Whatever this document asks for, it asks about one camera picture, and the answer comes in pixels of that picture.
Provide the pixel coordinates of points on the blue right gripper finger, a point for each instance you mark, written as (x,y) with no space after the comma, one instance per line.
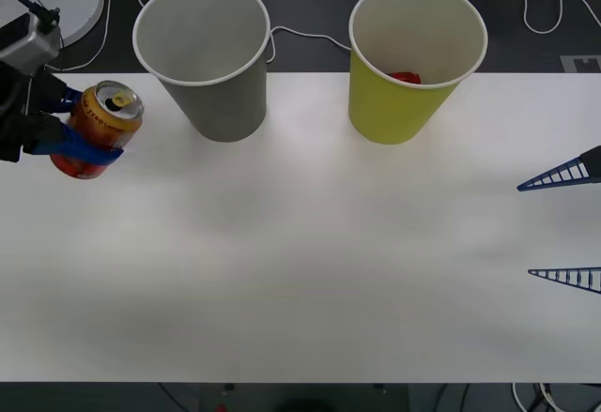
(590,163)
(589,279)

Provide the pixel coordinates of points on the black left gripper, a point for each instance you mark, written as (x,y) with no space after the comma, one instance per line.
(11,111)

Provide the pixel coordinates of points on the red and orange drink can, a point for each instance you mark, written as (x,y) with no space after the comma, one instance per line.
(105,126)

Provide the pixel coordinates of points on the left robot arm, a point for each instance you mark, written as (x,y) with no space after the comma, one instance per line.
(28,43)

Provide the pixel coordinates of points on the grey floor marker plate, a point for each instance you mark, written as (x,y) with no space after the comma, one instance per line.
(575,64)

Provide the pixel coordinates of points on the grey plastic waste bin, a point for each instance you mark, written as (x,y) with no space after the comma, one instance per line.
(225,107)

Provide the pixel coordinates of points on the yellow-green plastic waste bin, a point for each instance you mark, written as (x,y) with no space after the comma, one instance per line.
(389,111)

